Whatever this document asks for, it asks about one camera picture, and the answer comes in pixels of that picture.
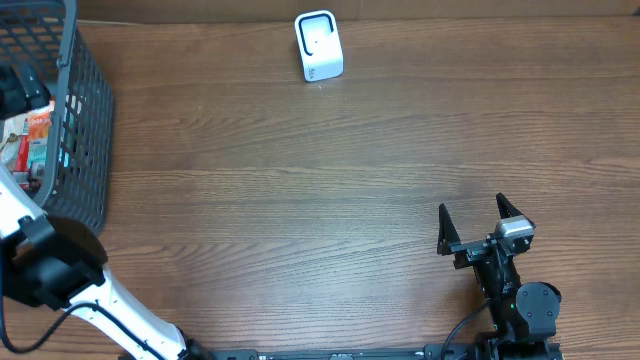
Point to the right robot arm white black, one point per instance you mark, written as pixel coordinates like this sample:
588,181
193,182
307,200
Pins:
523,314

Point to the teal packet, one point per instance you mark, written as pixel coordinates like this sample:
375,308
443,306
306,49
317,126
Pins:
37,159

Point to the orange tissue pack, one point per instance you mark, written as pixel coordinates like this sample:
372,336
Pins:
39,123

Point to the grey plastic mesh basket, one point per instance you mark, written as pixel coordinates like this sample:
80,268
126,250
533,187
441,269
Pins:
44,35

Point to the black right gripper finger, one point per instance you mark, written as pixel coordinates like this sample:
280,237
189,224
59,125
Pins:
448,236
508,210

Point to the red stick snack packet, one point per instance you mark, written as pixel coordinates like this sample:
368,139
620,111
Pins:
21,169

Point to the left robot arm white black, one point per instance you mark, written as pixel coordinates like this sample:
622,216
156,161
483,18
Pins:
58,262

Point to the white barcode scanner stand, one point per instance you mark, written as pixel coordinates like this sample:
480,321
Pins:
319,45

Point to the beige snack pouch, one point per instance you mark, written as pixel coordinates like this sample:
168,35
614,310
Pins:
10,141

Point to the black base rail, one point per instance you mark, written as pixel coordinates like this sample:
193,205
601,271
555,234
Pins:
340,354

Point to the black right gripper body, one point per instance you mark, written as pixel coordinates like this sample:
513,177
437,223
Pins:
470,253

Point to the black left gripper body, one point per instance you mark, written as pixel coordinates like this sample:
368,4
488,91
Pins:
12,101

